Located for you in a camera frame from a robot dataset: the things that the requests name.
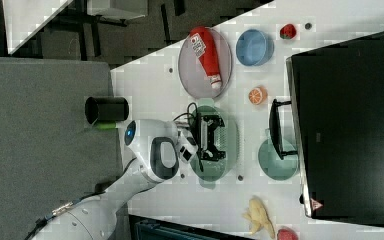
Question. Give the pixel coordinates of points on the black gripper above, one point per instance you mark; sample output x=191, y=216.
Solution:
x=209, y=123

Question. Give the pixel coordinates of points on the green plastic strainer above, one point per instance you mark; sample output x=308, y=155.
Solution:
x=223, y=138

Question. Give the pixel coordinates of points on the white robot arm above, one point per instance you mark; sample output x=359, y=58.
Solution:
x=159, y=147

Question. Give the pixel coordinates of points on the orange slice toy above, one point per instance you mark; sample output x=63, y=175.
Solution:
x=257, y=95

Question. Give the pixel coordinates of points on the grey round plate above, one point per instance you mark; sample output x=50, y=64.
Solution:
x=192, y=74

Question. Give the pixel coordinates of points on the green mug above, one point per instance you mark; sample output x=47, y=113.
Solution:
x=279, y=169

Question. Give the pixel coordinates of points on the yellow banana toy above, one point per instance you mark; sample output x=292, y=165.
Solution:
x=258, y=218

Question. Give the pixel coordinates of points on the red ketchup bottle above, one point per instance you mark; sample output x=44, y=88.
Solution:
x=203, y=45

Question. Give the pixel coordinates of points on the blue bowl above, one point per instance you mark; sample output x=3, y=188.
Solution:
x=254, y=48

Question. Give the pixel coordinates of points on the black cylindrical container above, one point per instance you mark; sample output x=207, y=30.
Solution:
x=106, y=109

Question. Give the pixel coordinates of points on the green spatula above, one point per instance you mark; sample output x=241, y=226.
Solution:
x=105, y=125

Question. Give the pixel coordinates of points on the black toaster oven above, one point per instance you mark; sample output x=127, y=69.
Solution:
x=337, y=102

